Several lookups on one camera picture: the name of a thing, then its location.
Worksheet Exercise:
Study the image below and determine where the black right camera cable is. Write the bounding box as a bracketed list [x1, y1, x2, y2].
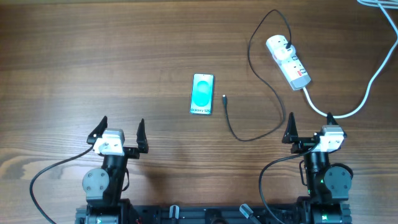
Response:
[258, 141, 321, 224]

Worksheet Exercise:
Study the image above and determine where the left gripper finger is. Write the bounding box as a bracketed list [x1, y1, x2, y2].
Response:
[86, 116, 108, 144]
[136, 119, 148, 149]

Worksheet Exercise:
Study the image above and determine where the white power strip cord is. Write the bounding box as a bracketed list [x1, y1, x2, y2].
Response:
[302, 0, 398, 119]

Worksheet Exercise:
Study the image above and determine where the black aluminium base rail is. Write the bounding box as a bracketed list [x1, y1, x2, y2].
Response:
[75, 203, 353, 224]

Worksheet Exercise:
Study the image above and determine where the black USB charging cable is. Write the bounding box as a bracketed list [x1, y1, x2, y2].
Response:
[221, 9, 293, 142]

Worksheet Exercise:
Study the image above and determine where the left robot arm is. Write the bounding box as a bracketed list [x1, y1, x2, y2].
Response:
[75, 116, 149, 224]

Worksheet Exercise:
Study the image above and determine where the white USB charger plug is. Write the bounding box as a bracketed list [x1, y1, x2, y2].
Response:
[274, 45, 296, 61]

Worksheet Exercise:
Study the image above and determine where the black left camera cable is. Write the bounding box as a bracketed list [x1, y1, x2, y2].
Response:
[29, 144, 96, 224]

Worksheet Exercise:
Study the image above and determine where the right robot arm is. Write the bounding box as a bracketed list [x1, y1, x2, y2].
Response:
[282, 113, 353, 224]

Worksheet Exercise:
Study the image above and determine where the black camera cable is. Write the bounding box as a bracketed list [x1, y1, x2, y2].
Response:
[29, 144, 96, 224]
[258, 141, 321, 224]

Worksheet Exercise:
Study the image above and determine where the white power strip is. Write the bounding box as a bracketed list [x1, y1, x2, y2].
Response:
[266, 35, 311, 91]

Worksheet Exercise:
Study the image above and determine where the turquoise screen Galaxy smartphone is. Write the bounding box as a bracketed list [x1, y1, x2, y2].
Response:
[190, 73, 215, 115]

